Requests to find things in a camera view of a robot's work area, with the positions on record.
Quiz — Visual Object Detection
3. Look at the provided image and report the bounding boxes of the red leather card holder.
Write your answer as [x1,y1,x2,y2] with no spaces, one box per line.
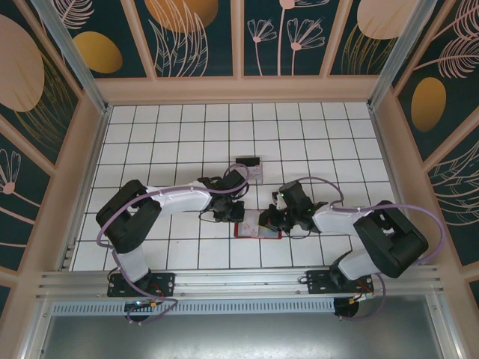
[232,209,282,241]

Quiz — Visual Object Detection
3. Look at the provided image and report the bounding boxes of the white VIP blossom card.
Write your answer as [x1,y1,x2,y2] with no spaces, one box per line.
[241,211,261,237]
[248,163,266,185]

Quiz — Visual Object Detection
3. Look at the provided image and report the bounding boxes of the grey metal sheet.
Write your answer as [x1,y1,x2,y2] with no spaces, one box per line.
[22,295,461,359]

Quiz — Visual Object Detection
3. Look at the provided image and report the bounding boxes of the dark panel orange circle leaves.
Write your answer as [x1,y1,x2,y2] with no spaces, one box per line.
[133,0,236,79]

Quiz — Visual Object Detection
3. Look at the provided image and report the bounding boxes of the dark panel pink leaf outlines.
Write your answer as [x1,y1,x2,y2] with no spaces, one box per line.
[426,123,479,269]

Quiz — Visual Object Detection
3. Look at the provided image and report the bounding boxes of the dark panel beige circle grass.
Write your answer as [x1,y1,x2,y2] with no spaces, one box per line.
[328,0,403,77]

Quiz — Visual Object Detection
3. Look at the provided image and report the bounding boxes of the dark panel oval and fern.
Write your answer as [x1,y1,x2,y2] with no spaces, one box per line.
[391,0,479,165]

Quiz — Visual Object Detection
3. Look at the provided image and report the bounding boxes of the dark panel orange oval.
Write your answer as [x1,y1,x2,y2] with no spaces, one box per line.
[55,0,150,80]

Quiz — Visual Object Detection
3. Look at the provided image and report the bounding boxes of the dark panel single pink flower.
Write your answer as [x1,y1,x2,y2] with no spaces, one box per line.
[0,111,53,248]

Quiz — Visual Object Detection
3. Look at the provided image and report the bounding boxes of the dark panel large beige circle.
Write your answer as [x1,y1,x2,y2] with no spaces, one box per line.
[0,0,84,169]

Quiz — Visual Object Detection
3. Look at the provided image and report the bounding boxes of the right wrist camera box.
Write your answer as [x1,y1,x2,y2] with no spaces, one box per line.
[272,180,314,212]

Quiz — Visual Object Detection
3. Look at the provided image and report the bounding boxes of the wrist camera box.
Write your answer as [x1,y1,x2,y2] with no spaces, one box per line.
[272,180,314,212]
[219,168,244,194]

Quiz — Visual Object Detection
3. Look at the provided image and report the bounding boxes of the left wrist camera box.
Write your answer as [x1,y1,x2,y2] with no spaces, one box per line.
[219,168,244,194]

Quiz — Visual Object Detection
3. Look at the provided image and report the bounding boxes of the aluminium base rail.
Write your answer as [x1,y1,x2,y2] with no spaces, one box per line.
[37,265,445,298]

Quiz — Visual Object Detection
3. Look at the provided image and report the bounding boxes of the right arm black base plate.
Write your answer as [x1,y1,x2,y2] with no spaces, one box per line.
[305,269,375,296]

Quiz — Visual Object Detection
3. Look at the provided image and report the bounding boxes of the slotted grey cable duct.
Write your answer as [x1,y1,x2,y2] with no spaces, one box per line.
[50,298,338,315]

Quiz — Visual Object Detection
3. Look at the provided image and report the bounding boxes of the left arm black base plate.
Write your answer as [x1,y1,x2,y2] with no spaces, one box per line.
[107,271,177,298]

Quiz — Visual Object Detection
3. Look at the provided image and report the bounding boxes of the aluminium side rail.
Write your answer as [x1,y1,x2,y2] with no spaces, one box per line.
[55,108,110,271]
[368,108,424,265]

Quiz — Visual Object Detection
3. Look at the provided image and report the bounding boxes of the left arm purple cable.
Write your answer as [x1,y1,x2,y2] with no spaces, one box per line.
[96,164,251,326]

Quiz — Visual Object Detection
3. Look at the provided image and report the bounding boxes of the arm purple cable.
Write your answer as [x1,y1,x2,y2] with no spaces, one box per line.
[96,164,251,326]
[299,176,447,323]

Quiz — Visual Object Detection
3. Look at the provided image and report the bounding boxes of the dark flower wall panel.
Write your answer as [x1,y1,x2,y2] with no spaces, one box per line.
[242,0,336,79]

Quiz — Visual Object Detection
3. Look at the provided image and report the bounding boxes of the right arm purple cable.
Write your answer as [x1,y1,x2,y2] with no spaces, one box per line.
[299,176,447,323]

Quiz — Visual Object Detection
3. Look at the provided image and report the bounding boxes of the aluminium corner post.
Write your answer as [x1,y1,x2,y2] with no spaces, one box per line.
[367,0,430,111]
[31,0,112,115]

